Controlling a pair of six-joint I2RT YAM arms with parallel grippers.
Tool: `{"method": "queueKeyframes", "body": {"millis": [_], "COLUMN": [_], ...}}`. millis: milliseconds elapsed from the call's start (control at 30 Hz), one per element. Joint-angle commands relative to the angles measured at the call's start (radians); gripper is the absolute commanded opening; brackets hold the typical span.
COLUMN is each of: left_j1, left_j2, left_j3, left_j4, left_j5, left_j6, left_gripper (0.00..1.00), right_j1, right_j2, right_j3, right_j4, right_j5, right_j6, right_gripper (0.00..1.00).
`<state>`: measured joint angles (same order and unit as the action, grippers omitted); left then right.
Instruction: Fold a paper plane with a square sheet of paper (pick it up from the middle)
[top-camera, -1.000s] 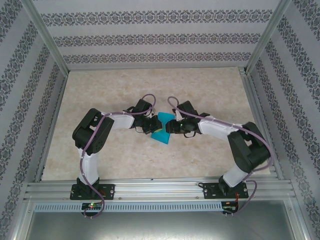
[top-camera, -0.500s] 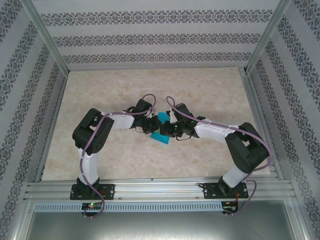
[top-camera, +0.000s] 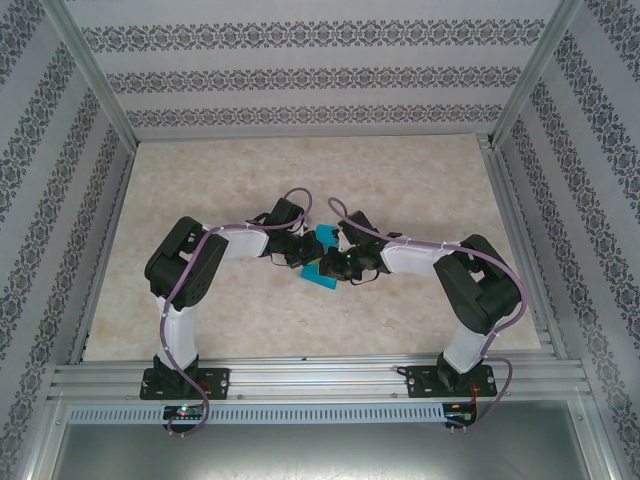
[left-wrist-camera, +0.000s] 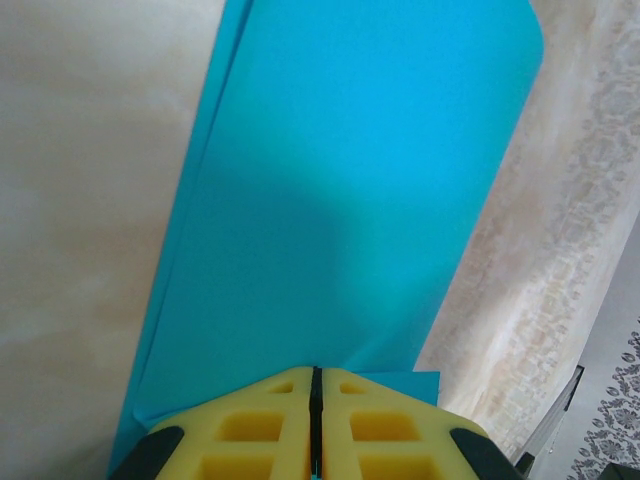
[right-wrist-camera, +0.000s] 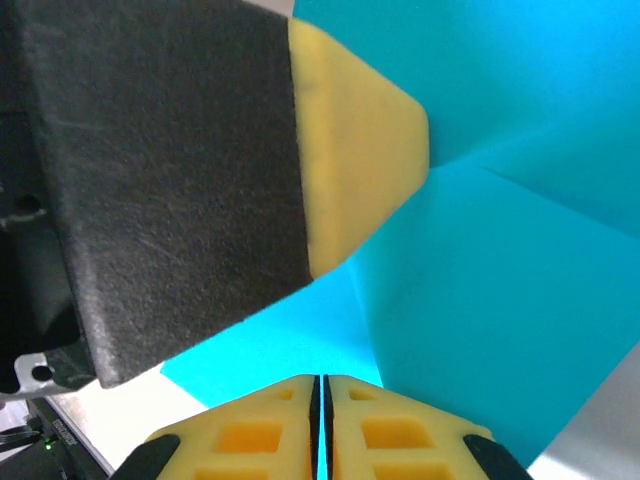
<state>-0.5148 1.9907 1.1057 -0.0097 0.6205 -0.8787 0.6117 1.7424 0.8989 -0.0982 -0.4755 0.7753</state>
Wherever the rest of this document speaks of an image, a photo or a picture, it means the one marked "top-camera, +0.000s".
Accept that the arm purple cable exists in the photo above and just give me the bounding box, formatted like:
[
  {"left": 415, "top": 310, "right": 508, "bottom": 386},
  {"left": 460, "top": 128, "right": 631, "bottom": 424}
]
[
  {"left": 158, "top": 188, "right": 316, "bottom": 437},
  {"left": 327, "top": 197, "right": 529, "bottom": 434}
]

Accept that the grey sheet metal panel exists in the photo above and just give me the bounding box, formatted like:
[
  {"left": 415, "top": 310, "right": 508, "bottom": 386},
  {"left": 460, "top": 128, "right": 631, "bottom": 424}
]
[{"left": 29, "top": 399, "right": 614, "bottom": 480}]

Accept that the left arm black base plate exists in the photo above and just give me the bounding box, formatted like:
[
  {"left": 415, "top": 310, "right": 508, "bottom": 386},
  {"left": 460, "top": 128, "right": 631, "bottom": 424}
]
[{"left": 139, "top": 367, "right": 232, "bottom": 401}]

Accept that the aluminium frame post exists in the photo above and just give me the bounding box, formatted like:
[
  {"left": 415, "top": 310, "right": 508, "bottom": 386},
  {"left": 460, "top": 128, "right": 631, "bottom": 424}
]
[
  {"left": 491, "top": 0, "right": 586, "bottom": 149},
  {"left": 42, "top": 0, "right": 140, "bottom": 147}
]

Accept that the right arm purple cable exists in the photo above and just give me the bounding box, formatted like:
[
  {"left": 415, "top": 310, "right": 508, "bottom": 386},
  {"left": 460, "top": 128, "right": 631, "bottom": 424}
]
[{"left": 327, "top": 197, "right": 529, "bottom": 434}]

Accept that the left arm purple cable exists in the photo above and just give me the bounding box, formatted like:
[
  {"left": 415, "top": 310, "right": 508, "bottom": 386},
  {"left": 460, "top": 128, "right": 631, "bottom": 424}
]
[{"left": 158, "top": 188, "right": 316, "bottom": 437}]

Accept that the grey slotted cable duct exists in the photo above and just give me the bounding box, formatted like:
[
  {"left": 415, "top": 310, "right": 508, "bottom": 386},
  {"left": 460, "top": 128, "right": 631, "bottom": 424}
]
[{"left": 67, "top": 402, "right": 476, "bottom": 424}]

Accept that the teal square paper sheet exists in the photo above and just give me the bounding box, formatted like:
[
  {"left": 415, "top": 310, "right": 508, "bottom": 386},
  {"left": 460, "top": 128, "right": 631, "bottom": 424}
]
[{"left": 301, "top": 224, "right": 344, "bottom": 291}]

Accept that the aluminium side rail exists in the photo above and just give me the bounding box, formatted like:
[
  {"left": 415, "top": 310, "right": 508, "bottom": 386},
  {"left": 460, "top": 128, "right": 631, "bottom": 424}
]
[
  {"left": 69, "top": 143, "right": 137, "bottom": 364},
  {"left": 477, "top": 134, "right": 569, "bottom": 361}
]

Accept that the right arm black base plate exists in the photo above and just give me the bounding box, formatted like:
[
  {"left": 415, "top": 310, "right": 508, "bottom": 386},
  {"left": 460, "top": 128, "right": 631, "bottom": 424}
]
[{"left": 405, "top": 363, "right": 499, "bottom": 399}]

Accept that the long aluminium mounting rail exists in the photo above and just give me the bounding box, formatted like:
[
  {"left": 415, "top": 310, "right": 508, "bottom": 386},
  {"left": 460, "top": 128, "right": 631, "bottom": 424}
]
[{"left": 47, "top": 353, "right": 594, "bottom": 401}]

